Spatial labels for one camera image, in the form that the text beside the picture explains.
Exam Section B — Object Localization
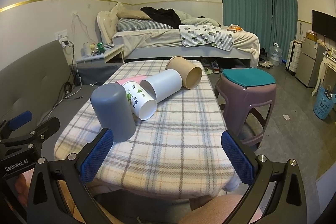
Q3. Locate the white floral paper cup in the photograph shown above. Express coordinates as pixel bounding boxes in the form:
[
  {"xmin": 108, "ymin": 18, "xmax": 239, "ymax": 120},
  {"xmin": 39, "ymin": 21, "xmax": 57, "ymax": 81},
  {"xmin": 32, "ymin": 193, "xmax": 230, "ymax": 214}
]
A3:
[{"xmin": 123, "ymin": 80, "xmax": 158, "ymax": 121}]

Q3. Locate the checkered pillow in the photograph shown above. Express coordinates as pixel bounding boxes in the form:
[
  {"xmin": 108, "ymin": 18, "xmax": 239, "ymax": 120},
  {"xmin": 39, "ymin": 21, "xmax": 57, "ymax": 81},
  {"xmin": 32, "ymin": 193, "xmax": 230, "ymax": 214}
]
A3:
[{"xmin": 117, "ymin": 18, "xmax": 174, "ymax": 31}]

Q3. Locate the silver small fridge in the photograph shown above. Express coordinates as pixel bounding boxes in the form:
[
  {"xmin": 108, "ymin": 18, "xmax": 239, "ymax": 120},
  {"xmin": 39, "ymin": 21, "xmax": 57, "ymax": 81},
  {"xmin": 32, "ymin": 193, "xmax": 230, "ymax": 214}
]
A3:
[{"xmin": 295, "ymin": 38, "xmax": 326, "ymax": 88}]

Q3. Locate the black clothing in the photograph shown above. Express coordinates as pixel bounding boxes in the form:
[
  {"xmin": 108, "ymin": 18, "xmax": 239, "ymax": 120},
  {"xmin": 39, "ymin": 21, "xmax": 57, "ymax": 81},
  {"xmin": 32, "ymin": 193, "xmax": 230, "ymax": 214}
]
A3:
[{"xmin": 140, "ymin": 7, "xmax": 183, "ymax": 29}]

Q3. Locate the grey plastic cup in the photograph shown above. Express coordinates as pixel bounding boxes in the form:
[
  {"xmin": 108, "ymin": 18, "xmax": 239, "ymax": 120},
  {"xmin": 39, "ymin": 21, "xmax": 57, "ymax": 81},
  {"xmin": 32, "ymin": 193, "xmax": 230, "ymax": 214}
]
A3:
[{"xmin": 90, "ymin": 83, "xmax": 136, "ymax": 143}]

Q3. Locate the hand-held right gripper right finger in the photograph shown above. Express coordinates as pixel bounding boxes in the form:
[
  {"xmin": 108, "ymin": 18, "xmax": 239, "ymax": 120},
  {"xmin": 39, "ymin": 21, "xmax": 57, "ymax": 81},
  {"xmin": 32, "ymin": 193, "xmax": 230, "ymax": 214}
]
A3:
[{"xmin": 221, "ymin": 131, "xmax": 307, "ymax": 224}]

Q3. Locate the black television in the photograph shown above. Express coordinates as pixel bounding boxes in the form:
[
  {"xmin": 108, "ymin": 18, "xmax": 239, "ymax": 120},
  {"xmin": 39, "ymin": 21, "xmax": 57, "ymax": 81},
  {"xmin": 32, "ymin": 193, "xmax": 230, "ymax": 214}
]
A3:
[{"xmin": 312, "ymin": 10, "xmax": 336, "ymax": 42}]

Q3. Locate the beige pillow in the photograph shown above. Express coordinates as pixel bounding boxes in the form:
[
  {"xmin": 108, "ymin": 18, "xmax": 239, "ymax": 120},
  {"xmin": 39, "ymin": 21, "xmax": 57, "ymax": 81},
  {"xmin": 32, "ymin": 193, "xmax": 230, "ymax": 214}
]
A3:
[{"xmin": 117, "ymin": 11, "xmax": 152, "ymax": 20}]

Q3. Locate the black cable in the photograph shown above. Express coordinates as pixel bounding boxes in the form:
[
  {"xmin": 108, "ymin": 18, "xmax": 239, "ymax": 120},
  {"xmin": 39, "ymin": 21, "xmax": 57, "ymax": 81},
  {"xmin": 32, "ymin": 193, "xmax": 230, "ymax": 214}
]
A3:
[{"xmin": 62, "ymin": 42, "xmax": 82, "ymax": 99}]

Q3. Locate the teal seat cushion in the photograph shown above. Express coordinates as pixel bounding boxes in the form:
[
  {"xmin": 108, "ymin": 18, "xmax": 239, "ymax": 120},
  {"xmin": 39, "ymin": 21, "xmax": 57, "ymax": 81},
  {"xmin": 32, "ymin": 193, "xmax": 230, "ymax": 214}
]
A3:
[{"xmin": 222, "ymin": 68, "xmax": 276, "ymax": 87}]

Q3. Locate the white dressing table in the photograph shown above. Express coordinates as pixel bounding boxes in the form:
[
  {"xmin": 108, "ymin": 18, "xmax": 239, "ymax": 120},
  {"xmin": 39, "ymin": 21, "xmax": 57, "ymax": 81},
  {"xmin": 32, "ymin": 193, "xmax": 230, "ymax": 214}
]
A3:
[{"xmin": 311, "ymin": 51, "xmax": 336, "ymax": 96}]

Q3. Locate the patterned quilted mat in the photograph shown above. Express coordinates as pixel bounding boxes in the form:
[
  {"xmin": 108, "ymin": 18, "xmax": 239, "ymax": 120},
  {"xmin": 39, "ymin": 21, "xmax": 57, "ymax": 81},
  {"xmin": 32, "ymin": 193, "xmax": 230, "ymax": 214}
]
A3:
[{"xmin": 179, "ymin": 24, "xmax": 235, "ymax": 51}]

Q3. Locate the brown paper cup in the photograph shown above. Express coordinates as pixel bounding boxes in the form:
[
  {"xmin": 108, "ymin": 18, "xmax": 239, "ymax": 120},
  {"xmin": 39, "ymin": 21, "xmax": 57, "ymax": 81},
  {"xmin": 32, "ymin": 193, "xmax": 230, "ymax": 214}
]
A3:
[{"xmin": 165, "ymin": 56, "xmax": 202, "ymax": 90}]

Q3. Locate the purple plastic stool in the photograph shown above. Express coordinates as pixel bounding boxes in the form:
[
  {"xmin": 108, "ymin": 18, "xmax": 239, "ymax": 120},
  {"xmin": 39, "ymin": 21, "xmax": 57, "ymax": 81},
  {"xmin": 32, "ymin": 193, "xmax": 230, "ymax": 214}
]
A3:
[{"xmin": 214, "ymin": 69, "xmax": 277, "ymax": 148}]

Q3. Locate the teal curtain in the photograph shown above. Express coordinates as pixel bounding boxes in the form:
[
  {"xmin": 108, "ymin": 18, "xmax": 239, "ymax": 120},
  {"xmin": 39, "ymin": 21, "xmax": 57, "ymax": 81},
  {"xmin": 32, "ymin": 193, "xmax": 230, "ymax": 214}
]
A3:
[{"xmin": 219, "ymin": 0, "xmax": 299, "ymax": 56}]

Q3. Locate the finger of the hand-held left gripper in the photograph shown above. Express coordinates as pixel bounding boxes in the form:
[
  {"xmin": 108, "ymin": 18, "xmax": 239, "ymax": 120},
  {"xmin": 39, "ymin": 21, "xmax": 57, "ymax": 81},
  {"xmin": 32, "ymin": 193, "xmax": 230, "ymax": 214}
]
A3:
[
  {"xmin": 16, "ymin": 116, "xmax": 60, "ymax": 147},
  {"xmin": 0, "ymin": 111, "xmax": 33, "ymax": 139}
]

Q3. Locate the plain white cup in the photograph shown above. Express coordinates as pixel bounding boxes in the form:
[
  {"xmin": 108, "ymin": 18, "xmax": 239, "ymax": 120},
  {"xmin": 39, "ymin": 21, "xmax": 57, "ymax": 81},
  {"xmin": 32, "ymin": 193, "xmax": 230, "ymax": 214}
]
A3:
[{"xmin": 140, "ymin": 69, "xmax": 183, "ymax": 103}]

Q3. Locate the bed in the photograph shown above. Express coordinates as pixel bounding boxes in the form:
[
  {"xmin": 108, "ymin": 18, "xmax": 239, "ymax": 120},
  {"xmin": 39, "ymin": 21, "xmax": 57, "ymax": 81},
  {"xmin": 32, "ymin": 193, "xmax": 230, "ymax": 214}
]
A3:
[{"xmin": 97, "ymin": 10, "xmax": 260, "ymax": 68}]

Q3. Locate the white tufted headboard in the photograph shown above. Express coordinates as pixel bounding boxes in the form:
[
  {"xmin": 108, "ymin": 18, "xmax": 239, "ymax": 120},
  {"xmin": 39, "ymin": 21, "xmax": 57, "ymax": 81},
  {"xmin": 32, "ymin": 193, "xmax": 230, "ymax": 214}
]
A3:
[{"xmin": 97, "ymin": 2, "xmax": 124, "ymax": 42}]

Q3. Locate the white nightstand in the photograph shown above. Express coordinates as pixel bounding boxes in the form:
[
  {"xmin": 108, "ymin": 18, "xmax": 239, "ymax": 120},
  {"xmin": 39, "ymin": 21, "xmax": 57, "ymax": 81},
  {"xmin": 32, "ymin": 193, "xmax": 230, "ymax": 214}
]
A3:
[{"xmin": 76, "ymin": 44, "xmax": 125, "ymax": 65}]

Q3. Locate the white suitcase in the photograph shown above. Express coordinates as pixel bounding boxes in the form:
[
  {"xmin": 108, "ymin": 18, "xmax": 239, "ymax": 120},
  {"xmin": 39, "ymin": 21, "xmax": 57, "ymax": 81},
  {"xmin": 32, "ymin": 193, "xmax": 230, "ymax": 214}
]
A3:
[{"xmin": 286, "ymin": 40, "xmax": 301, "ymax": 75}]

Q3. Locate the blue laundry basket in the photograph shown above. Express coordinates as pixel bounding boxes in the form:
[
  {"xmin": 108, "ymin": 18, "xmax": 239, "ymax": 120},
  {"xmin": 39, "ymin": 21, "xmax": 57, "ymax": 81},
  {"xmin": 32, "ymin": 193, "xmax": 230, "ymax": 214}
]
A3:
[{"xmin": 313, "ymin": 86, "xmax": 336, "ymax": 120}]

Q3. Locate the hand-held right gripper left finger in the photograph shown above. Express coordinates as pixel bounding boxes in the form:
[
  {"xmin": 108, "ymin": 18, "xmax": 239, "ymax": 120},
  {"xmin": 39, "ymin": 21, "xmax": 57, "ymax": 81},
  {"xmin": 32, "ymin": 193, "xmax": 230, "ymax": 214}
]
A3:
[{"xmin": 26, "ymin": 127, "xmax": 114, "ymax": 224}]

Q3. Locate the plaid blanket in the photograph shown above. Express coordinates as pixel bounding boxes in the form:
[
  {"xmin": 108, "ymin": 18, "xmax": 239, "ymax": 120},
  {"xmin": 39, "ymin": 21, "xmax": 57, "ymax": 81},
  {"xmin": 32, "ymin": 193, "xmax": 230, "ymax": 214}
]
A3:
[{"xmin": 54, "ymin": 59, "xmax": 238, "ymax": 191}]

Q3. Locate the wall socket with chargers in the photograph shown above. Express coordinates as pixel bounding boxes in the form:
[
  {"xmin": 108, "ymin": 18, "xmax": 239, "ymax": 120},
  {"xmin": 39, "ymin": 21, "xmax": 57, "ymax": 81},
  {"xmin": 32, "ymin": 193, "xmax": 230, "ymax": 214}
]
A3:
[{"xmin": 55, "ymin": 30, "xmax": 70, "ymax": 47}]

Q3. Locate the grey sofa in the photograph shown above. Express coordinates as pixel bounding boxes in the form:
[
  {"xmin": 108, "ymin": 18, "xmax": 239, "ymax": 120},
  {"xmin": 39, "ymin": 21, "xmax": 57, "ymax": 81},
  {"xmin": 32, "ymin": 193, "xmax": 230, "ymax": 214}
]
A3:
[{"xmin": 0, "ymin": 40, "xmax": 125, "ymax": 135}]

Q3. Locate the clear water jug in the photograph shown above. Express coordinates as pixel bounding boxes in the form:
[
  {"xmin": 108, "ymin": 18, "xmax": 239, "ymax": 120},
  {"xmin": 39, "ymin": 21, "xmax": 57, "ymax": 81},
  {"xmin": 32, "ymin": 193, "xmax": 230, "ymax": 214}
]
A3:
[{"xmin": 269, "ymin": 43, "xmax": 283, "ymax": 66}]

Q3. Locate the person's leg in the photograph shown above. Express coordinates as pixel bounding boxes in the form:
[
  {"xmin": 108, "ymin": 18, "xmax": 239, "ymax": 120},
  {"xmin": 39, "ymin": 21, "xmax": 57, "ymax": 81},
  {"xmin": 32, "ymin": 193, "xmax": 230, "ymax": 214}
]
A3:
[{"xmin": 181, "ymin": 194, "xmax": 245, "ymax": 224}]

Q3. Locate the pink cup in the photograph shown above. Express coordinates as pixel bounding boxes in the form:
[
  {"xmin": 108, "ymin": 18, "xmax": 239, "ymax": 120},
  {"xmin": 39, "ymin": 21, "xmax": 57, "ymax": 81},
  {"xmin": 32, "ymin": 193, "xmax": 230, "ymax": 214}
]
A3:
[{"xmin": 115, "ymin": 76, "xmax": 143, "ymax": 86}]

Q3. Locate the pale green duvet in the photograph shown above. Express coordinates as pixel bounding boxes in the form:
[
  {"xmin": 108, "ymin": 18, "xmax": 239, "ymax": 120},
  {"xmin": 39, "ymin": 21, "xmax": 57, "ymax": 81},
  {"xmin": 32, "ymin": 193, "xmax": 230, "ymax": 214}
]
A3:
[{"xmin": 175, "ymin": 10, "xmax": 221, "ymax": 27}]

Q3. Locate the white cable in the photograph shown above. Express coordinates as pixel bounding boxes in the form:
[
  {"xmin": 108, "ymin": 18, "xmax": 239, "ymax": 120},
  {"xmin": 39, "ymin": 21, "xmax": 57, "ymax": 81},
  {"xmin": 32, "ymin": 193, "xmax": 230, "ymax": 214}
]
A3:
[{"xmin": 72, "ymin": 13, "xmax": 90, "ymax": 41}]

